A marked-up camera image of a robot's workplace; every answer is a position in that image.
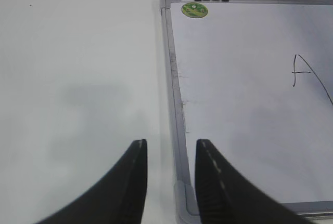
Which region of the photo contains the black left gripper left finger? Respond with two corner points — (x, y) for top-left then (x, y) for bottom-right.
(41, 139), (147, 223)

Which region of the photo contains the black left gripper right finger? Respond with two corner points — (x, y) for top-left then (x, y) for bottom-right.
(195, 139), (309, 223)

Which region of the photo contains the round green sticker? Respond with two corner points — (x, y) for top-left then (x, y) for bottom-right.
(182, 2), (208, 19)

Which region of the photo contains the white board with grey frame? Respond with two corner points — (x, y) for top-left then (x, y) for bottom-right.
(160, 0), (332, 223)

